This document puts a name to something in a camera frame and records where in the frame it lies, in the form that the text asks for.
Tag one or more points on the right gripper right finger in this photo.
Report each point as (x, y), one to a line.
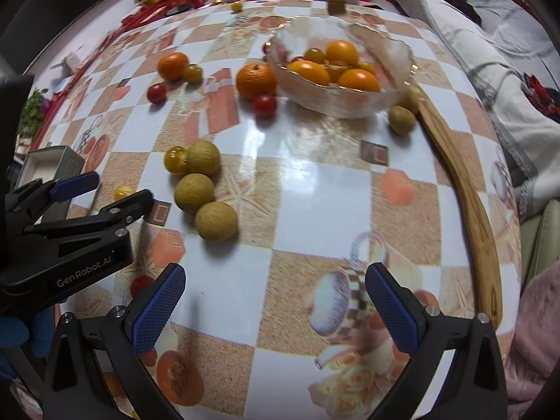
(474, 387)

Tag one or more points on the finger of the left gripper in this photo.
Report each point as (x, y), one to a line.
(29, 202)
(115, 216)

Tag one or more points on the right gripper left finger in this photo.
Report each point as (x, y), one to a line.
(74, 384)

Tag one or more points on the red cherry tomato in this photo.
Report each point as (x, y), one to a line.
(264, 106)
(140, 283)
(157, 93)

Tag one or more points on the tan longan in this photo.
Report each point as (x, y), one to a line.
(193, 191)
(202, 157)
(216, 221)

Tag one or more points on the white shallow tray box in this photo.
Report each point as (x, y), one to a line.
(54, 162)

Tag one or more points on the pink cloth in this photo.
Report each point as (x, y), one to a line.
(535, 344)

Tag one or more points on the green potted plant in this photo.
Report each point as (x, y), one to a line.
(33, 114)

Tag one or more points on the far left orange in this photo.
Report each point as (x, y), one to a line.
(171, 67)

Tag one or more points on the dark yellow tomato by orange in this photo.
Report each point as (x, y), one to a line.
(193, 74)

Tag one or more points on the large orange near bowl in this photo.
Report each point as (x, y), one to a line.
(254, 80)

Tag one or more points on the long wooden back scratcher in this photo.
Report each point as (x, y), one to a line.
(481, 241)

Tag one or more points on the orange in bowl front right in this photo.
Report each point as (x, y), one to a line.
(359, 79)

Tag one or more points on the longan beside bowl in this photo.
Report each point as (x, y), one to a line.
(401, 120)

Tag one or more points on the glass fruit bowl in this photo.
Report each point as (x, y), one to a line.
(306, 38)

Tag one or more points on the grey white blanket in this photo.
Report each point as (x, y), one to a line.
(514, 68)

